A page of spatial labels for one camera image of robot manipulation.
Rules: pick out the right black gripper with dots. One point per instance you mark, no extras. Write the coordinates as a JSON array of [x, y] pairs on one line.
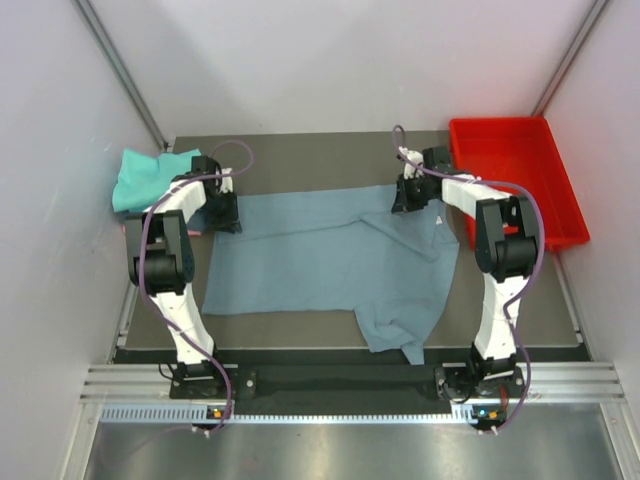
[[402, 203]]

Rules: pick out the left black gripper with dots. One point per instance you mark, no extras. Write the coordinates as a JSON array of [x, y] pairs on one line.
[[230, 221]]

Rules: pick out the grey-blue t shirt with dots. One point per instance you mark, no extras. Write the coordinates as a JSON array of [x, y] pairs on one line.
[[338, 250]]

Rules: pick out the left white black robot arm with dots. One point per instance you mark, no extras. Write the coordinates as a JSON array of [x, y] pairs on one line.
[[161, 263]]

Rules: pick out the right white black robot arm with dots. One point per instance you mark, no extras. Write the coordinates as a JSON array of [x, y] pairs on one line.
[[509, 251]]

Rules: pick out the pink folded t shirt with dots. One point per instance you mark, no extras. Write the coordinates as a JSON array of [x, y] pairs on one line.
[[192, 233]]

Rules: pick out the teal folded t shirt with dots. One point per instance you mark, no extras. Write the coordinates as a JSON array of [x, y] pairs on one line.
[[143, 179]]

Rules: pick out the red plastic bin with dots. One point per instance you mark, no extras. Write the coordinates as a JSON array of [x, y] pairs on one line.
[[522, 150]]

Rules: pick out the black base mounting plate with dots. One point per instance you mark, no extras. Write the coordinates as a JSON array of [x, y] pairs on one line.
[[372, 382]]

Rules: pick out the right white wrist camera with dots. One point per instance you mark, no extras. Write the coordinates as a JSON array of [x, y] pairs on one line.
[[413, 163]]

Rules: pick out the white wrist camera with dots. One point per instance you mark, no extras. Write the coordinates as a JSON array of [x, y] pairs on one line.
[[225, 182], [413, 163]]

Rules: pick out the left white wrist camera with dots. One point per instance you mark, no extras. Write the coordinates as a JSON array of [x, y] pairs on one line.
[[225, 182]]

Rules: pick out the grey slotted cable duct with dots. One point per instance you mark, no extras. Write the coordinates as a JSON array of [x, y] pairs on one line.
[[210, 416]]

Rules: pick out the aluminium frame rail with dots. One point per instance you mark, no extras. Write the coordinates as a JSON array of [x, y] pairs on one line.
[[550, 382]]

